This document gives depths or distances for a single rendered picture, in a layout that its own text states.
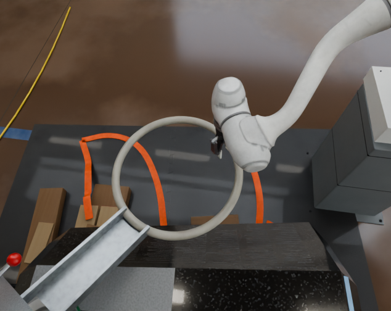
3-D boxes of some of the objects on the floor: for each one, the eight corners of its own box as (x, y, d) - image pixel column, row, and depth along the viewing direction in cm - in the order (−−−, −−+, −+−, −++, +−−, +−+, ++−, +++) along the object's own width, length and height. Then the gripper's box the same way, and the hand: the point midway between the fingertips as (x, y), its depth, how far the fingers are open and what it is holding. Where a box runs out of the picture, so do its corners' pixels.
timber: (235, 219, 195) (238, 214, 184) (238, 237, 189) (240, 232, 178) (191, 222, 194) (190, 216, 184) (192, 240, 188) (191, 236, 178)
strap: (266, 236, 189) (272, 227, 171) (55, 230, 193) (41, 221, 175) (257, 136, 227) (262, 120, 209) (81, 132, 231) (71, 116, 213)
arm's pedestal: (303, 151, 221) (351, 74, 151) (372, 159, 217) (453, 83, 147) (306, 215, 197) (364, 157, 127) (383, 225, 193) (486, 171, 123)
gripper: (237, 103, 107) (233, 136, 128) (200, 129, 103) (201, 158, 124) (251, 117, 104) (244, 147, 125) (213, 144, 100) (213, 171, 121)
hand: (223, 149), depth 122 cm, fingers closed on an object, 4 cm apart
